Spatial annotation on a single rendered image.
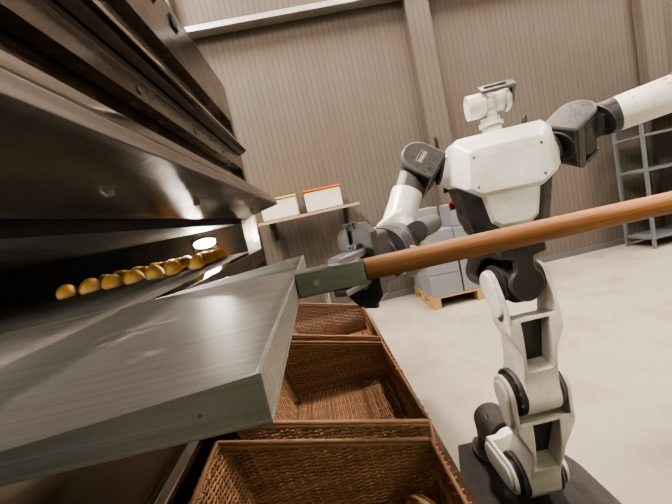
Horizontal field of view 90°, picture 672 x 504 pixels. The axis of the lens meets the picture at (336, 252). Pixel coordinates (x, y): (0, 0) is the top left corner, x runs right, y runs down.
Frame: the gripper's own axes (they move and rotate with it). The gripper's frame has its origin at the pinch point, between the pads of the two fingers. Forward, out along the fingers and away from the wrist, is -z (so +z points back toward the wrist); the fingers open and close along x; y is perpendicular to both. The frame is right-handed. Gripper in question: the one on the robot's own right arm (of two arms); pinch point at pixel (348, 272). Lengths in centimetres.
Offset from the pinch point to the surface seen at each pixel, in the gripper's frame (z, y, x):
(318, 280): -4.3, -2.0, 0.3
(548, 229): 13.5, 23.0, 0.0
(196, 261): 45, -97, 1
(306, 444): 12, -27, -40
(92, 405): -29.3, -4.7, -1.3
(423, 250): 4.3, 9.2, 0.9
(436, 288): 323, -91, -98
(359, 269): -1.1, 2.4, 0.4
